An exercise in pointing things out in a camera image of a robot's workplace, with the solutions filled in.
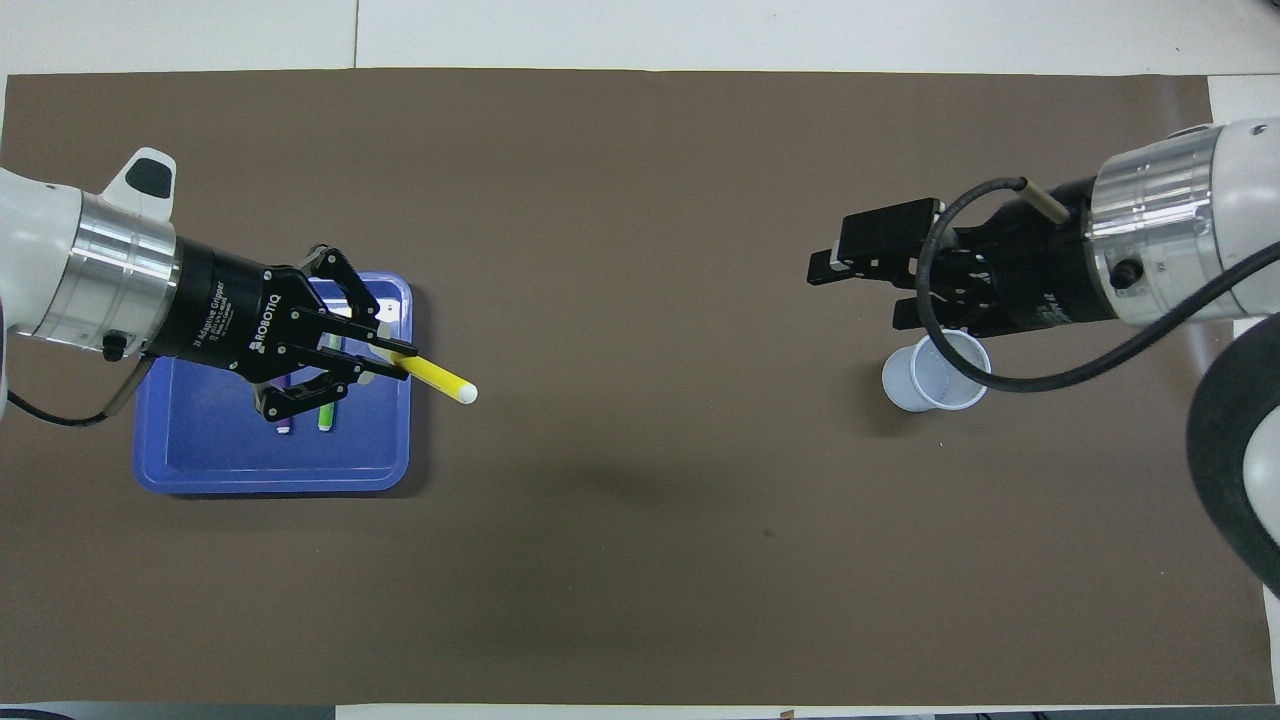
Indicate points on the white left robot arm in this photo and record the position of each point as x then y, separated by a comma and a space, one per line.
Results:
60, 260

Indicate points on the purple marker pen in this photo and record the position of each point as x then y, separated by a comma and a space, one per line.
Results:
284, 428

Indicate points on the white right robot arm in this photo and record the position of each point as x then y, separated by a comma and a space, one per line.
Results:
1180, 230

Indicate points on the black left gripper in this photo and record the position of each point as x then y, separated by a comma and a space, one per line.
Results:
230, 310

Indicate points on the brown table mat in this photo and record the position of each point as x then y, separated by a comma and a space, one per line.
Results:
640, 200

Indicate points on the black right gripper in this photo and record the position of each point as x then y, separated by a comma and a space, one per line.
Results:
1040, 270

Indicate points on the green marker pen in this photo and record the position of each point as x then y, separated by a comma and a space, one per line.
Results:
326, 420

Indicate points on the blue plastic tray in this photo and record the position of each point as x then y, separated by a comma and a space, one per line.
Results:
200, 450

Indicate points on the yellow marker pen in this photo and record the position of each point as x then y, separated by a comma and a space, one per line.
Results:
440, 378

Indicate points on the translucent plastic cup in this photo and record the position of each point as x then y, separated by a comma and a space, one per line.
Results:
915, 385

